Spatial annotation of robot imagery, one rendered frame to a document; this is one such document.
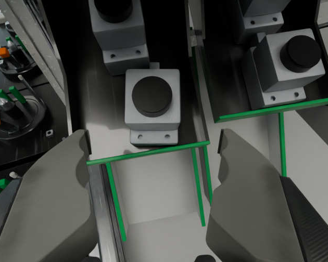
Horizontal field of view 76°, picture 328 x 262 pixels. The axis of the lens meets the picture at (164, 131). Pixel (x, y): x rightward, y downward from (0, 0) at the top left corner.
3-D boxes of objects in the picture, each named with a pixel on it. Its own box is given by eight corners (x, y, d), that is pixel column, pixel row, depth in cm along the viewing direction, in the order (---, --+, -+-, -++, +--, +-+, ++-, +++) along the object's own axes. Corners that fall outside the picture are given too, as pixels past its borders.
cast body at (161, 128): (176, 146, 22) (183, 137, 15) (133, 147, 22) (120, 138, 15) (175, 70, 23) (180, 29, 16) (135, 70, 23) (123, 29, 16)
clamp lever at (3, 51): (23, 68, 63) (5, 53, 55) (15, 69, 62) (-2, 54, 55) (20, 57, 63) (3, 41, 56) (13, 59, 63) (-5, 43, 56)
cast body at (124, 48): (150, 70, 23) (146, 29, 16) (111, 77, 23) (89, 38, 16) (139, 3, 24) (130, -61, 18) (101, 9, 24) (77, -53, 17)
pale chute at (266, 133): (272, 182, 40) (287, 193, 35) (203, 194, 39) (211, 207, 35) (262, 24, 34) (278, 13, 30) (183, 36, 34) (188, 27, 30)
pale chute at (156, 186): (199, 210, 38) (205, 226, 33) (126, 223, 37) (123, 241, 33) (176, 47, 32) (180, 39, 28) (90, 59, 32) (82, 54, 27)
